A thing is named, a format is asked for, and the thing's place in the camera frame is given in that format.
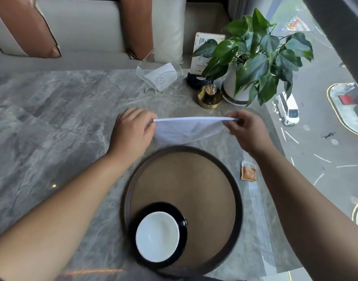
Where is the person's right hand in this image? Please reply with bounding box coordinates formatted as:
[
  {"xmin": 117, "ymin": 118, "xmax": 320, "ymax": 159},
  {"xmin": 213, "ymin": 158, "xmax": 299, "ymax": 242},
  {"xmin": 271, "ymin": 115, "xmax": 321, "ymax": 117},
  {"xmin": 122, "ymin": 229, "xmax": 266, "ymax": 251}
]
[{"xmin": 222, "ymin": 110, "xmax": 274, "ymax": 159}]

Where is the person's left hand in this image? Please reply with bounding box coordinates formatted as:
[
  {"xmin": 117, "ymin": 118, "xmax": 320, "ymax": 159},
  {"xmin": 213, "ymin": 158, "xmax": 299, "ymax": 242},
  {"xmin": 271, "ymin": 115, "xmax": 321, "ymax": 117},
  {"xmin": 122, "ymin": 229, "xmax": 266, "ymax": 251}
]
[{"xmin": 108, "ymin": 107, "xmax": 158, "ymax": 161}]

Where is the white cloth napkin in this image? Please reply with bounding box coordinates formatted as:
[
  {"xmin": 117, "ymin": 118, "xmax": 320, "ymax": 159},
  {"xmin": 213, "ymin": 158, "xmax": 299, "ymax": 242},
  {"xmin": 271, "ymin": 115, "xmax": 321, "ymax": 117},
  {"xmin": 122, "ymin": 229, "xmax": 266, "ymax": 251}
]
[{"xmin": 153, "ymin": 116, "xmax": 239, "ymax": 144}]

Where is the person's left forearm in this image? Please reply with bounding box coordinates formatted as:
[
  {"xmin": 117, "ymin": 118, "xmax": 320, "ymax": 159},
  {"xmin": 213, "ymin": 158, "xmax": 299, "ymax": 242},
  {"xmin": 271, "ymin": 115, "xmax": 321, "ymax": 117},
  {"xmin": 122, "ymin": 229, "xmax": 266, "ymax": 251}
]
[{"xmin": 0, "ymin": 150, "xmax": 144, "ymax": 281}]

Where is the person's right forearm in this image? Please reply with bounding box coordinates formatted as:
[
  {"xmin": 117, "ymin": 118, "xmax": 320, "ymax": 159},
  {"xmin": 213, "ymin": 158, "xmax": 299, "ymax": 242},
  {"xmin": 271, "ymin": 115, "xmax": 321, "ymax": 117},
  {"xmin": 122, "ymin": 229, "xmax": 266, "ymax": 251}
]
[{"xmin": 251, "ymin": 146, "xmax": 358, "ymax": 281}]

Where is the gold toothpick holder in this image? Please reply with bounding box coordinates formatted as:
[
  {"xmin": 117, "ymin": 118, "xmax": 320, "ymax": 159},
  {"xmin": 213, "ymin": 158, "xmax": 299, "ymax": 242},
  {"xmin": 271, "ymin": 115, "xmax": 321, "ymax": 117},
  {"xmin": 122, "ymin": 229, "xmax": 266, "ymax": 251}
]
[{"xmin": 197, "ymin": 84, "xmax": 223, "ymax": 109}]

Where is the small orange sachet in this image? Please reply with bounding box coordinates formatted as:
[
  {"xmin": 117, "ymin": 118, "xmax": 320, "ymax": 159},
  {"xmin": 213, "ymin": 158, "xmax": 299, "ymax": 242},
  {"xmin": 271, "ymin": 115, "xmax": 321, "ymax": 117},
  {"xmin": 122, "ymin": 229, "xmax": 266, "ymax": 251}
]
[{"xmin": 241, "ymin": 161, "xmax": 257, "ymax": 182}]

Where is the white plant pot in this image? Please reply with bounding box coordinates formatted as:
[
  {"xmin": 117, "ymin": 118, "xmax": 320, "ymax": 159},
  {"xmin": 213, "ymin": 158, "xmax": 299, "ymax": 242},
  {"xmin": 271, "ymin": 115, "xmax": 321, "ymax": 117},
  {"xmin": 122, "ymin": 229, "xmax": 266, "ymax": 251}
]
[{"xmin": 221, "ymin": 60, "xmax": 257, "ymax": 106}]

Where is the white paper napkin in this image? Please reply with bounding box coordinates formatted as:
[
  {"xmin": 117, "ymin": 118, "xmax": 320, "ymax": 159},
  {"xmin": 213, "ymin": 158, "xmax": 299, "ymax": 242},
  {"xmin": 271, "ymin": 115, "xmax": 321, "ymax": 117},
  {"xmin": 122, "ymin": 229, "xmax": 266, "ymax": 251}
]
[{"xmin": 144, "ymin": 63, "xmax": 178, "ymax": 92}]

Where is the clear acrylic napkin holder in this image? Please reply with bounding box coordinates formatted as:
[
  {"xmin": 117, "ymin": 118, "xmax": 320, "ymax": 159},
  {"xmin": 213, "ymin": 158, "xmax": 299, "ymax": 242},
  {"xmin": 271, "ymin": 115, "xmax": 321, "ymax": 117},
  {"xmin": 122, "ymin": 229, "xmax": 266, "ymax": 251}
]
[{"xmin": 136, "ymin": 50, "xmax": 183, "ymax": 96}]

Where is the white van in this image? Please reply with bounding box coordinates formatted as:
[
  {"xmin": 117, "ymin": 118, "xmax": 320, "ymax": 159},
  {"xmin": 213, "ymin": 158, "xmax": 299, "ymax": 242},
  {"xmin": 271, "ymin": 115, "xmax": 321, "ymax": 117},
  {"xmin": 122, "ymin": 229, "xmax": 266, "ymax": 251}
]
[{"xmin": 275, "ymin": 92, "xmax": 300, "ymax": 126}]

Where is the dark blue card stand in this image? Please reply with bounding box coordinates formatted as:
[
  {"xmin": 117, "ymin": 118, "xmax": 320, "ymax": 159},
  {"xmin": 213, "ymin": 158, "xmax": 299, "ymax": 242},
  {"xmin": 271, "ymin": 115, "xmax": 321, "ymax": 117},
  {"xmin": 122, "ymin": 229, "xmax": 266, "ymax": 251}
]
[{"xmin": 186, "ymin": 72, "xmax": 214, "ymax": 90}]

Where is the green potted plant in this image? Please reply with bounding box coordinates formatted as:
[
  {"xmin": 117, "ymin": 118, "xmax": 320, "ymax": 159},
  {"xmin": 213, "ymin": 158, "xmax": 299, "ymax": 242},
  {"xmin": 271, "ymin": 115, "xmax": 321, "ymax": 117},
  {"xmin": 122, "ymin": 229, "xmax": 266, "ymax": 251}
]
[{"xmin": 192, "ymin": 8, "xmax": 314, "ymax": 107}]

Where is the cream menu card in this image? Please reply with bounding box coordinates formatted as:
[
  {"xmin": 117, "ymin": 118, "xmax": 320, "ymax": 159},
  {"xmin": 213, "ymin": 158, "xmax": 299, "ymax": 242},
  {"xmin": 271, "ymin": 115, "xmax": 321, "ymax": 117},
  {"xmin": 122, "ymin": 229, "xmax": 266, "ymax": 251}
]
[{"xmin": 190, "ymin": 32, "xmax": 226, "ymax": 75}]

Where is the round brown tray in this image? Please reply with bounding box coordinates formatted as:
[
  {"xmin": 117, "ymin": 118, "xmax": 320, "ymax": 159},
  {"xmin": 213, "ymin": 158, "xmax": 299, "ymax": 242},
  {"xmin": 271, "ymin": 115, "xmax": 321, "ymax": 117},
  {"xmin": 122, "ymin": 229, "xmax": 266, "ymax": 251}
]
[{"xmin": 121, "ymin": 146, "xmax": 244, "ymax": 277}]

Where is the black saucer plate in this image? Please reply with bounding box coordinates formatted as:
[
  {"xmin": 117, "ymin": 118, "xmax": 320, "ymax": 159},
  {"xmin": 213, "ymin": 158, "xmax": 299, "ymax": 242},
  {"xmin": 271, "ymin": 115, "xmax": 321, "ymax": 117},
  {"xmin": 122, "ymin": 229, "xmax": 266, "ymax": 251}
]
[{"xmin": 129, "ymin": 202, "xmax": 188, "ymax": 269}]

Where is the beige sofa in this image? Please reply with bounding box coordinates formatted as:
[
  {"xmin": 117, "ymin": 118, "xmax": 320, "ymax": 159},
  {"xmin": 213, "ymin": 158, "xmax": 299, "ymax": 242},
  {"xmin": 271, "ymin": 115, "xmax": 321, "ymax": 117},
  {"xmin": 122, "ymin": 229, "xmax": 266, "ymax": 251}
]
[{"xmin": 0, "ymin": 0, "xmax": 230, "ymax": 74}]

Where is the white bowl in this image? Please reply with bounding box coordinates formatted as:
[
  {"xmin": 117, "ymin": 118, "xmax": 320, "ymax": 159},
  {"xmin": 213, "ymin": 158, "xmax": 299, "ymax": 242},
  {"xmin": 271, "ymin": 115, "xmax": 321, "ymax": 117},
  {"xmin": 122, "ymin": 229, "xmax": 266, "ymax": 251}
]
[{"xmin": 135, "ymin": 212, "xmax": 180, "ymax": 263}]

